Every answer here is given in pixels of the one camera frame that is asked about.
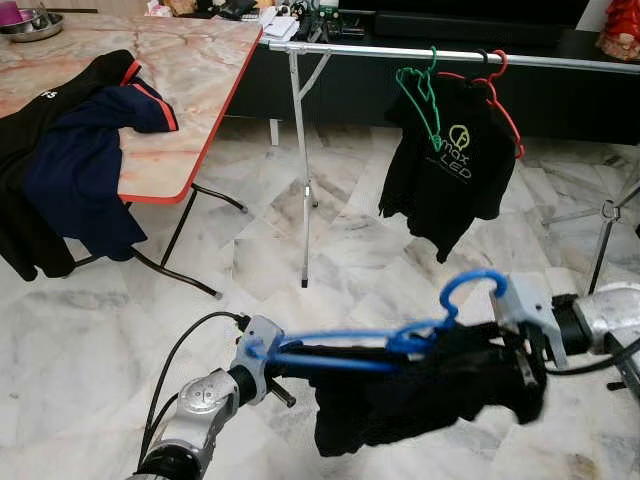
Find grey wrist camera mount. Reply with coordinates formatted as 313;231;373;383
489;273;557;348
232;314;288;381

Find silver metal clothes rack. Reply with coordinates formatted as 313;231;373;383
267;40;640;296

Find stack of white papers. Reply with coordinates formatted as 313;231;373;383
258;10;301;43

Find red Buddha figurine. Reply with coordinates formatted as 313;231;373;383
597;0;640;63

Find marble top folding table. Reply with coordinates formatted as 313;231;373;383
0;12;264;299

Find black soundbar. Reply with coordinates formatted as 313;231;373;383
372;10;561;46

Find steel bowl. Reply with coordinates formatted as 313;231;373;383
0;8;64;43

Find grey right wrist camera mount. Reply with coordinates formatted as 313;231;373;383
489;273;557;348

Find black TV console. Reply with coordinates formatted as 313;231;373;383
225;10;640;146

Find green plastic hanger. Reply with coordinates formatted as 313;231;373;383
394;45;446;154

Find red plastic hanger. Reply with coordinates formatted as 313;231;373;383
437;48;526;161

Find navy blue shirt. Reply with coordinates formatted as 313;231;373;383
22;82;181;263

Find black shirt with logo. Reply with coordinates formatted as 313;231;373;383
378;70;521;265

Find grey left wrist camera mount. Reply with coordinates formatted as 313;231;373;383
232;314;288;381

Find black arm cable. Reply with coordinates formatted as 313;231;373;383
140;311;251;471
545;338;640;379

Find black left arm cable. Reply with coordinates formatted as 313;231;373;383
140;311;251;471

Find purple cup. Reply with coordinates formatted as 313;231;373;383
0;2;28;28

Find black shirt with red trim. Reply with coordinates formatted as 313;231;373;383
0;49;143;283

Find blue plastic hanger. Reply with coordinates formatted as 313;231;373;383
243;268;510;374

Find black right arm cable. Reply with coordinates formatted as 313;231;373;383
545;338;640;379

